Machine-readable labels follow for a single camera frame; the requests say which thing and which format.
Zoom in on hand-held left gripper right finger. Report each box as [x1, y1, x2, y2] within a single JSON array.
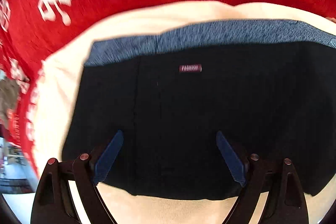
[[216, 131, 310, 224]]

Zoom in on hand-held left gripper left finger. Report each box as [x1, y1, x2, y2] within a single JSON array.
[[30, 130, 124, 224]]

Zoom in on black pants with grey waistband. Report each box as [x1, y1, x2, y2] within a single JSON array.
[[62, 19, 336, 201]]

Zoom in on cream towel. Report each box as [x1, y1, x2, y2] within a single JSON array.
[[31, 0, 336, 224]]

